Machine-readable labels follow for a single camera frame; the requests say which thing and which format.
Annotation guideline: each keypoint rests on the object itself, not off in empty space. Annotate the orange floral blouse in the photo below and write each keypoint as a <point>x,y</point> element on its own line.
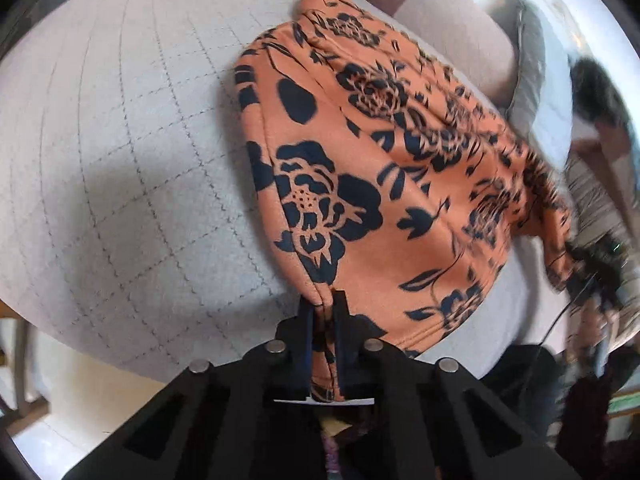
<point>375,160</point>

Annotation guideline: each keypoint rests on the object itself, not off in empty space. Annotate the grey pillow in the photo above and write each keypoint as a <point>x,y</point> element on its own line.
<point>530,75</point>

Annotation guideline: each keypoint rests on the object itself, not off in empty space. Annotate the person's right hand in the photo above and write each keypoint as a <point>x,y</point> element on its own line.
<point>590,335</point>

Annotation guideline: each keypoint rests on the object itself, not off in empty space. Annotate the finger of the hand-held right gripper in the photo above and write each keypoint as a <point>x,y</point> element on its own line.
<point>582,287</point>
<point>580,255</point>

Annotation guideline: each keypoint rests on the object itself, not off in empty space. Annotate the pink bolster cushion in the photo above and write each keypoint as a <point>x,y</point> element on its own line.
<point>450,25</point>

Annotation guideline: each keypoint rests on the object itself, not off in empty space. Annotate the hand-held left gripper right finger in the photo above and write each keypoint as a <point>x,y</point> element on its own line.
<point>340,345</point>

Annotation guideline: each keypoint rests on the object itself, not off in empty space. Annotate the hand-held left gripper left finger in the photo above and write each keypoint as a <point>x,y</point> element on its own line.
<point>306,345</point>

